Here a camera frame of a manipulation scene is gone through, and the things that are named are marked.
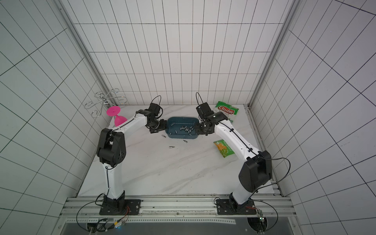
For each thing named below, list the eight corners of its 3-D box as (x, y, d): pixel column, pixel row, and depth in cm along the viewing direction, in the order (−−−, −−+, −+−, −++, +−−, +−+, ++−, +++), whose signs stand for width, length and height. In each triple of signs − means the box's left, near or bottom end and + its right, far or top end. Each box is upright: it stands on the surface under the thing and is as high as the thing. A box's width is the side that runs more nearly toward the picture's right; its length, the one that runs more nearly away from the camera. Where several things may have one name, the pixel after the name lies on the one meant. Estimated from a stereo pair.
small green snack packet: (224, 158, 91) (225, 156, 89) (214, 143, 98) (214, 141, 96) (232, 154, 93) (233, 152, 91) (221, 139, 100) (222, 137, 98)
